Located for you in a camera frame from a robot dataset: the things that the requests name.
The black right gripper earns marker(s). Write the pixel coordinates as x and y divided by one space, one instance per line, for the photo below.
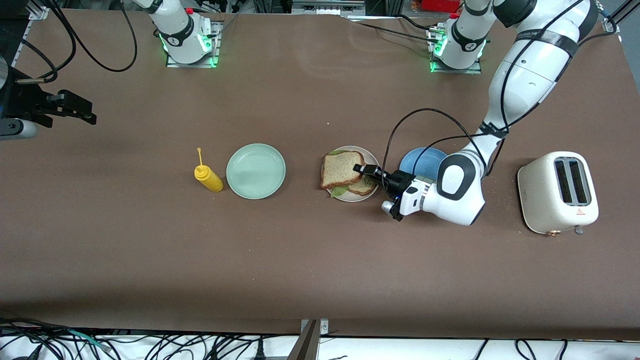
26 98

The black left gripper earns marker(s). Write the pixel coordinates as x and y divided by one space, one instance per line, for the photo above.
398 181

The brown bread slice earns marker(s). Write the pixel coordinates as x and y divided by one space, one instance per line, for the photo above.
365 189
340 170

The green lettuce leaf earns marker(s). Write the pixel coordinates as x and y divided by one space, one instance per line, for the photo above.
339 192

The yellow mustard squeeze bottle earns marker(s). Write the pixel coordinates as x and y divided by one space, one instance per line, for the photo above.
212 181

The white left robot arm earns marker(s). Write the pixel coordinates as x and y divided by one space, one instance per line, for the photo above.
460 205

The beige plate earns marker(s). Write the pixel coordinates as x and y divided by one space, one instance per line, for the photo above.
371 157

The blue plate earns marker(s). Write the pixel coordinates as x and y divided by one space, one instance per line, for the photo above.
422 162

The mint green plate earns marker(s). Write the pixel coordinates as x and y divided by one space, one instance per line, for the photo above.
256 172

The white two-slot toaster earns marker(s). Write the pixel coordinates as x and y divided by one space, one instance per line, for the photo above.
540 200

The grey metal box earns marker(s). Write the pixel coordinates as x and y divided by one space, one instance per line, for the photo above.
325 7

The red box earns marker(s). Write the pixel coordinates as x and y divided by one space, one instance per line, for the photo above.
440 5

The black floor plug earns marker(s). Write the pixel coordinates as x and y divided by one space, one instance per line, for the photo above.
260 350

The aluminium frame profile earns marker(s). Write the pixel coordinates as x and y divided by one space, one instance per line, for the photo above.
40 12
612 26

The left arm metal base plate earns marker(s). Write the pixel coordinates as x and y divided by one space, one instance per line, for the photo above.
475 69

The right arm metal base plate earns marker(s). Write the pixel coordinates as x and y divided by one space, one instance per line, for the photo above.
218 50

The grey metal table bracket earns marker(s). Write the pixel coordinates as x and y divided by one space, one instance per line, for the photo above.
307 345

